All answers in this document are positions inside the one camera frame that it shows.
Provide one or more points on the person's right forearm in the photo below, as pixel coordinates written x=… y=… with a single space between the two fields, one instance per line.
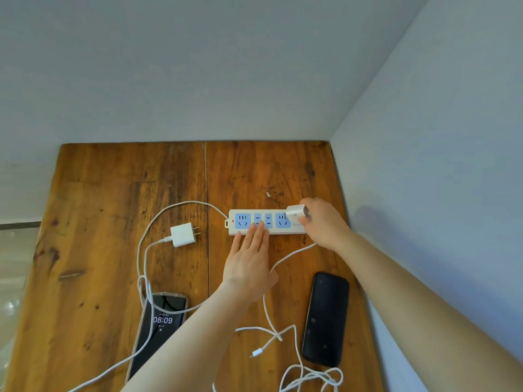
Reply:
x=408 y=314

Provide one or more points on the white power strip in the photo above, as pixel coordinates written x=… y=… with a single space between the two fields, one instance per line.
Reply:
x=243 y=220

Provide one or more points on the person's left hand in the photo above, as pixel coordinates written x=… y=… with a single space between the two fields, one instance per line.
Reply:
x=249 y=265

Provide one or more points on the smartphone with clear case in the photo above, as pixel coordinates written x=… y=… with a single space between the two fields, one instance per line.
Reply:
x=157 y=334

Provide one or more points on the person's right hand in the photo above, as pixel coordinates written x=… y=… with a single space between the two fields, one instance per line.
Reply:
x=325 y=226

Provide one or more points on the wooden folding table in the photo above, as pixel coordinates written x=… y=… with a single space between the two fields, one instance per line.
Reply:
x=102 y=179

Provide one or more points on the black smartphone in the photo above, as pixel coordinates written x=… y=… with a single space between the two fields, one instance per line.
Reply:
x=325 y=318

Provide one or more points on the person's left forearm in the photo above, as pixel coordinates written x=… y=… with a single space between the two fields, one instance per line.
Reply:
x=184 y=351

